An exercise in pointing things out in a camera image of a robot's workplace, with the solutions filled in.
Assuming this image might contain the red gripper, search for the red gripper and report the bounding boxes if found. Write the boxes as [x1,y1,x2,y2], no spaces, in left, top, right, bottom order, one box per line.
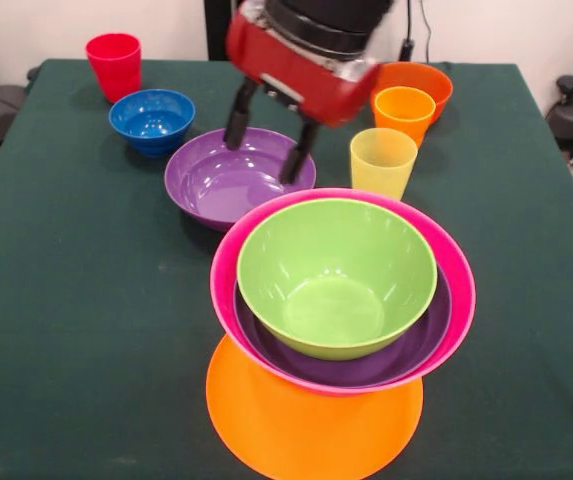
[222,9,382,186]

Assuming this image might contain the purple plastic bowl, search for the purple plastic bowl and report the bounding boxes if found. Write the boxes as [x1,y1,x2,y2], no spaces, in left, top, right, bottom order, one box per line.
[163,126,317,234]
[233,264,453,389]

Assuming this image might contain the light green plastic bowl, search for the light green plastic bowl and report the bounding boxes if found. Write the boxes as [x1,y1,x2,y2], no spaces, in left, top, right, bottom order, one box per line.
[235,198,439,362]

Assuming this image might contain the large pink plastic bowl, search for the large pink plastic bowl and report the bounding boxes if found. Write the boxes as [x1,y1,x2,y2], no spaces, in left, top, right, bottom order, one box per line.
[209,187,478,398]

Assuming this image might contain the large orange plastic bowl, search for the large orange plastic bowl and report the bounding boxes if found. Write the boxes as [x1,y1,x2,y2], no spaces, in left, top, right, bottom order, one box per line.
[204,333,424,480]

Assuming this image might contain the yellow plastic cup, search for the yellow plastic cup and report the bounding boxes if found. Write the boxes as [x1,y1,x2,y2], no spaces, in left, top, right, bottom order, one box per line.
[349,127,419,202]

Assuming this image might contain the blue plastic bowl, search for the blue plastic bowl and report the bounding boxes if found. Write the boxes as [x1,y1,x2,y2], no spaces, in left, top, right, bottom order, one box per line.
[108,88,197,157]

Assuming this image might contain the orange plastic cup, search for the orange plastic cup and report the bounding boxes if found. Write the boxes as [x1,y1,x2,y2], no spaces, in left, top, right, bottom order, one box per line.
[373,86,437,149]

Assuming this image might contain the red plastic cup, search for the red plastic cup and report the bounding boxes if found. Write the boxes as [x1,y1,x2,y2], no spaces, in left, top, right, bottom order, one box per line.
[85,32,143,104]

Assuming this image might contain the small red-orange plastic bowl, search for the small red-orange plastic bowl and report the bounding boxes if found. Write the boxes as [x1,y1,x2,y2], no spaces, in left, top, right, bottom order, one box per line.
[370,61,454,125]

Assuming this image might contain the dark green tablecloth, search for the dark green tablecloth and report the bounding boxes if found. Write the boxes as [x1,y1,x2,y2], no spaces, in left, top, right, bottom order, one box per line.
[0,58,573,480]

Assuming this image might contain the black hanging cable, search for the black hanging cable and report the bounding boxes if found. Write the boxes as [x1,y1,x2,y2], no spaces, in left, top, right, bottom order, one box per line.
[398,0,432,64]

